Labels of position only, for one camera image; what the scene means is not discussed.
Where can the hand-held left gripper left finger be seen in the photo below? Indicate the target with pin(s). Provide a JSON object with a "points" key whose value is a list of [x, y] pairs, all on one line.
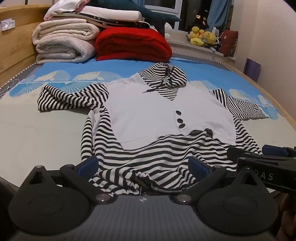
{"points": [[89, 166]]}

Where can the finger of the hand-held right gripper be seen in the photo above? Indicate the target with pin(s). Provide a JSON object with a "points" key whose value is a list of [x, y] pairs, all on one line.
{"points": [[276, 150], [245, 153]]}

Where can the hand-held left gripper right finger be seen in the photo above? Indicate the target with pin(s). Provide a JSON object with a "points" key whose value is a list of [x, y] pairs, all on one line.
{"points": [[198, 168]]}

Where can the black white striped hoodie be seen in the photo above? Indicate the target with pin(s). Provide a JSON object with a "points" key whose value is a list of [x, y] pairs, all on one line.
{"points": [[143, 111]]}

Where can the person's right hand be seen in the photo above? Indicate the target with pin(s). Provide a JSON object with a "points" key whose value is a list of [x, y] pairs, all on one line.
{"points": [[289, 215]]}

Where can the blue white printed bed sheet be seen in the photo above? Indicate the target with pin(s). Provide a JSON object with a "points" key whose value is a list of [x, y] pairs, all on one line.
{"points": [[46, 129]]}

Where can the purple box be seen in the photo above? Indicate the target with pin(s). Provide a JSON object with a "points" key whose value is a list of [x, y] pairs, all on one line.
{"points": [[252, 69]]}

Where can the dark red cushion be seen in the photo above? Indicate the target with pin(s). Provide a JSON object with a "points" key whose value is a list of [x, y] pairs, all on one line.
{"points": [[229, 42]]}

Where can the yellow plush toy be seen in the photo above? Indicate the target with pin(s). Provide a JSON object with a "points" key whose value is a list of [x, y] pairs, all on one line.
{"points": [[209, 38], [196, 37]]}

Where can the white windowsill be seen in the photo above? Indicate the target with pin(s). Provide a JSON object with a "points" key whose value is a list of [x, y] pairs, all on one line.
{"points": [[180, 40]]}

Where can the red folded blanket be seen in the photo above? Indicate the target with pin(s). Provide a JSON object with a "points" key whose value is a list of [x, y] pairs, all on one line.
{"points": [[131, 44]]}

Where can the white folded quilt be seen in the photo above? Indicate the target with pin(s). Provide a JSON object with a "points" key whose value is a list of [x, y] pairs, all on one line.
{"points": [[62, 39]]}

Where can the wooden headboard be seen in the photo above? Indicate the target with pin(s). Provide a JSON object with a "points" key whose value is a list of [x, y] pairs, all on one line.
{"points": [[18, 51]]}

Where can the blue curtain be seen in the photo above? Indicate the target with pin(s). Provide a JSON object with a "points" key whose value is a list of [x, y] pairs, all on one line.
{"points": [[218, 14]]}

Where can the dark star print cloth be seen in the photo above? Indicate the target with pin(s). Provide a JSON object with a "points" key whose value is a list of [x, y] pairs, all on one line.
{"points": [[129, 23]]}

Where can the window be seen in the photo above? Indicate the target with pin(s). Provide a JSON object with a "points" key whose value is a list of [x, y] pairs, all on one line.
{"points": [[192, 11]]}

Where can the pink white folded cloth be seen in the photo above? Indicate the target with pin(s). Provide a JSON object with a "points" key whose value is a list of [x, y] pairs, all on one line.
{"points": [[67, 5]]}

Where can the tissue box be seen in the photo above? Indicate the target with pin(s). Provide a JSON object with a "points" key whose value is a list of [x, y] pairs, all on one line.
{"points": [[7, 25]]}

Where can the wooden bed side rail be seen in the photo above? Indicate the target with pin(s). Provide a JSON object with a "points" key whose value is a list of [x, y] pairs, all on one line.
{"points": [[272, 92]]}

